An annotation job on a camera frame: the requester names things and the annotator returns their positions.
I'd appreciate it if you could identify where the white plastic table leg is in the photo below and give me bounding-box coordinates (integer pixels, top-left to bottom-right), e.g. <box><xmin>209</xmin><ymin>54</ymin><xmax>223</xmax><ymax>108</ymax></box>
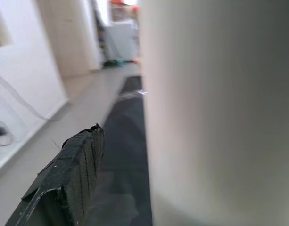
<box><xmin>138</xmin><ymin>0</ymin><xmax>289</xmax><ymax>226</ymax></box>

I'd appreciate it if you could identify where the broom with teal head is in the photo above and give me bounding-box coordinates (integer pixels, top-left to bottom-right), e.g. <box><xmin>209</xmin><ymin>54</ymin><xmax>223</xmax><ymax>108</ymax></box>
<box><xmin>103</xmin><ymin>59</ymin><xmax>127</xmax><ymax>68</ymax></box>

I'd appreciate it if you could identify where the white appliance cabinet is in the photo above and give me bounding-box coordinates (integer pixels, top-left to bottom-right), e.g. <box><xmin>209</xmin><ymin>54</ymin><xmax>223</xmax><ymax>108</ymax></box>
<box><xmin>104</xmin><ymin>22</ymin><xmax>139</xmax><ymax>61</ymax></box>

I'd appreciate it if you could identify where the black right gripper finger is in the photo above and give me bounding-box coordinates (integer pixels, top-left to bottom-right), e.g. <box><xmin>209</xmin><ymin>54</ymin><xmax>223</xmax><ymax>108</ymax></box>
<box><xmin>5</xmin><ymin>122</ymin><xmax>105</xmax><ymax>226</ymax></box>

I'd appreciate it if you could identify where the black tablecloth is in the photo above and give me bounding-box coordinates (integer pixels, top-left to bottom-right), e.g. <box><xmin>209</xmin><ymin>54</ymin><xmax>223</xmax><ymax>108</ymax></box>
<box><xmin>87</xmin><ymin>75</ymin><xmax>153</xmax><ymax>226</ymax></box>

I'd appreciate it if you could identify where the grey tape patch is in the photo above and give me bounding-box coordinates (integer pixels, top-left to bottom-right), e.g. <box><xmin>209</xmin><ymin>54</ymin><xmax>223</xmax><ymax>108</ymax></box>
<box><xmin>118</xmin><ymin>90</ymin><xmax>148</xmax><ymax>100</ymax></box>

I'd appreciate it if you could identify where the black wall cable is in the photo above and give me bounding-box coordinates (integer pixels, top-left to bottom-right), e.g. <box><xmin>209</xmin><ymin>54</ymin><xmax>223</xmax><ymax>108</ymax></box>
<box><xmin>0</xmin><ymin>68</ymin><xmax>56</xmax><ymax>122</ymax></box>

